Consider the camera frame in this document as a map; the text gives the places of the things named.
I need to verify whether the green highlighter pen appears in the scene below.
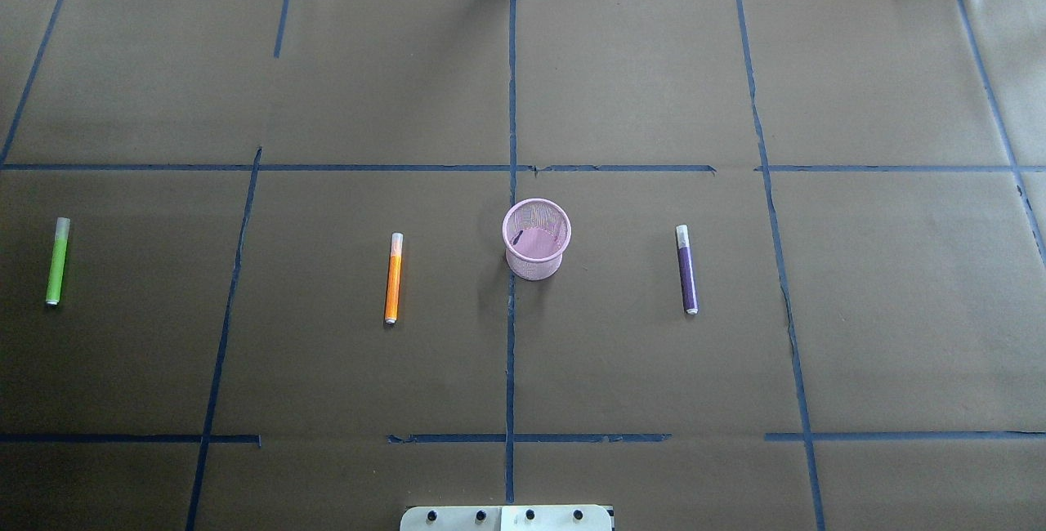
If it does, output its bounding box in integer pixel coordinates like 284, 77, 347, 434
45, 217, 71, 307

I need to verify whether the pink mesh pen holder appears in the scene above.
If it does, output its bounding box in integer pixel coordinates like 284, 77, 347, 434
501, 199, 572, 281

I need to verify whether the orange highlighter pen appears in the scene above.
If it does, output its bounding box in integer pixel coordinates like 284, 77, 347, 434
384, 232, 404, 326

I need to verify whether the purple highlighter pen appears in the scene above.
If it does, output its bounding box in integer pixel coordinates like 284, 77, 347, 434
675, 225, 700, 315

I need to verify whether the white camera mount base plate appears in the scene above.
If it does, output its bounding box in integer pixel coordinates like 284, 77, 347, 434
399, 504, 615, 530

